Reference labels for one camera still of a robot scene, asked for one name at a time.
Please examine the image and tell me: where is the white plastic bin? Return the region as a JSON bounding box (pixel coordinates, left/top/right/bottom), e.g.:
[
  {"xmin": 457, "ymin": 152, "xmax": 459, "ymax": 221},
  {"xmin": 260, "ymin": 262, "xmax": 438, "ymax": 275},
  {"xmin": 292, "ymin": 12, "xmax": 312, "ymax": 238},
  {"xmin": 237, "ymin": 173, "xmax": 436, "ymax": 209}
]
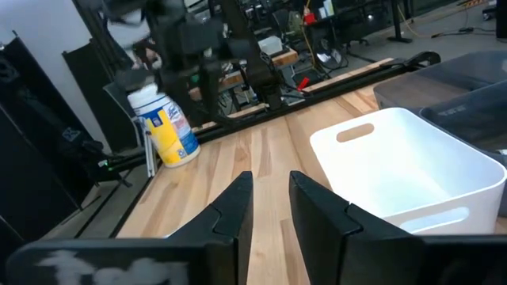
[{"xmin": 309, "ymin": 107, "xmax": 507, "ymax": 237}]

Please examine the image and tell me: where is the yellow disinfectant wipes canister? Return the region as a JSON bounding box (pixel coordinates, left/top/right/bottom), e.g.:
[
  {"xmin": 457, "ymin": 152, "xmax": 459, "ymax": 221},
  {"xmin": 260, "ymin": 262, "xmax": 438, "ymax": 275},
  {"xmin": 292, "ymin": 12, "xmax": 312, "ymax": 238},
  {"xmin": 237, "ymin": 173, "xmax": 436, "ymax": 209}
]
[{"xmin": 127, "ymin": 83, "xmax": 201, "ymax": 169}]

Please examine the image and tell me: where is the black table leg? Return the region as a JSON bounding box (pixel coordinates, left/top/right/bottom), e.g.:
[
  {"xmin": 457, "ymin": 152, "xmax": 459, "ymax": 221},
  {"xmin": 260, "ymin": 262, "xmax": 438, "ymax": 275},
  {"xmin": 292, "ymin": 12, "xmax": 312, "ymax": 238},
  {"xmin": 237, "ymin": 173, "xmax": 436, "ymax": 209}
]
[{"xmin": 386, "ymin": 0, "xmax": 414, "ymax": 44}]

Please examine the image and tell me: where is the black panel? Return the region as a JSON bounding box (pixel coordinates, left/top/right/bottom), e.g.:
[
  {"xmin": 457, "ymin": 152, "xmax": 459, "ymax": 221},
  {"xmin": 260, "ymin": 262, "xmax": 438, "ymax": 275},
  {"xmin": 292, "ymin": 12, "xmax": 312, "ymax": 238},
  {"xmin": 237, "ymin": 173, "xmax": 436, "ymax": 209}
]
[{"xmin": 0, "ymin": 31, "xmax": 132, "ymax": 246}]

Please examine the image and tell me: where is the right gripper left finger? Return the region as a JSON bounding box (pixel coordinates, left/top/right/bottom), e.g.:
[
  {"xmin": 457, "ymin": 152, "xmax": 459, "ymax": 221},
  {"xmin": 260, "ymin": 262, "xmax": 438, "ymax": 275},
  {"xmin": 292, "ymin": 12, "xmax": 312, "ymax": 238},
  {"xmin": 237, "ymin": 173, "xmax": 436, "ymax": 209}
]
[{"xmin": 166, "ymin": 170, "xmax": 254, "ymax": 285}]

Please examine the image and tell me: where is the wooden background table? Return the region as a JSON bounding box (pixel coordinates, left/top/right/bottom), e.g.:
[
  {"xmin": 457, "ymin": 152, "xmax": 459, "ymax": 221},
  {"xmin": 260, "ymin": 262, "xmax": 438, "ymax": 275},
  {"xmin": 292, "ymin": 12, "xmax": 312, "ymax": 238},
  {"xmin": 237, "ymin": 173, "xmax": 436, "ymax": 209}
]
[{"xmin": 189, "ymin": 47, "xmax": 299, "ymax": 120}]

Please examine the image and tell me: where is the dark grey storage bin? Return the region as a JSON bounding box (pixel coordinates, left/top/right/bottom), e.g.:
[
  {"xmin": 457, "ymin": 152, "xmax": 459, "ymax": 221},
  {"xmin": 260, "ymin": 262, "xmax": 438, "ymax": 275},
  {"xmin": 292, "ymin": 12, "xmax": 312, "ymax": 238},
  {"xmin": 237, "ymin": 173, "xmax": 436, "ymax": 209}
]
[
  {"xmin": 419, "ymin": 81, "xmax": 507, "ymax": 159},
  {"xmin": 373, "ymin": 50, "xmax": 507, "ymax": 116},
  {"xmin": 490, "ymin": 149, "xmax": 507, "ymax": 219}
]

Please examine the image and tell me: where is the black aluminium table frame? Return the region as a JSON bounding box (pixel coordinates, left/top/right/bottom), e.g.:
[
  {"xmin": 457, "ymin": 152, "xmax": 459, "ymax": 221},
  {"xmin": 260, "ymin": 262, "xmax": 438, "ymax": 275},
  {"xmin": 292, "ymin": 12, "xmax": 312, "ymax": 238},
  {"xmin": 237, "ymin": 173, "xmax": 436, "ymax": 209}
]
[{"xmin": 94, "ymin": 50, "xmax": 441, "ymax": 187}]

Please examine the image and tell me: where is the white box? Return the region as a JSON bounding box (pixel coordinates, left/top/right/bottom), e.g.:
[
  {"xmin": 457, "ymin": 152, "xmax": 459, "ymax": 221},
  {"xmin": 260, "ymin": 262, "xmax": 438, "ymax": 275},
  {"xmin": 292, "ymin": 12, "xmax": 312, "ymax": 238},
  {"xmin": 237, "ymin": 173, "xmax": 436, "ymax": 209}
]
[{"xmin": 257, "ymin": 35, "xmax": 284, "ymax": 56}]

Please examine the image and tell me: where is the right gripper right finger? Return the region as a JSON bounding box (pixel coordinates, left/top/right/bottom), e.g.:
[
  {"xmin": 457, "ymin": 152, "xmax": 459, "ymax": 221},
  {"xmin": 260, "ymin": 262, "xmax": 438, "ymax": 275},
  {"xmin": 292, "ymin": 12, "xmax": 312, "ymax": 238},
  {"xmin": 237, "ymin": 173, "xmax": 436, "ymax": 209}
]
[{"xmin": 288, "ymin": 170, "xmax": 427, "ymax": 285}]

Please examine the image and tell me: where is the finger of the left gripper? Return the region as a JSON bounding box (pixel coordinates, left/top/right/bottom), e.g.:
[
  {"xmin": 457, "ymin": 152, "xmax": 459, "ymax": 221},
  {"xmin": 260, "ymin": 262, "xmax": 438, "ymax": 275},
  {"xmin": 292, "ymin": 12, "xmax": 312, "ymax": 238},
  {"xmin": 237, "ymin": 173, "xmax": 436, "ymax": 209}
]
[
  {"xmin": 162, "ymin": 70, "xmax": 191, "ymax": 127},
  {"xmin": 200, "ymin": 63, "xmax": 221, "ymax": 120}
]

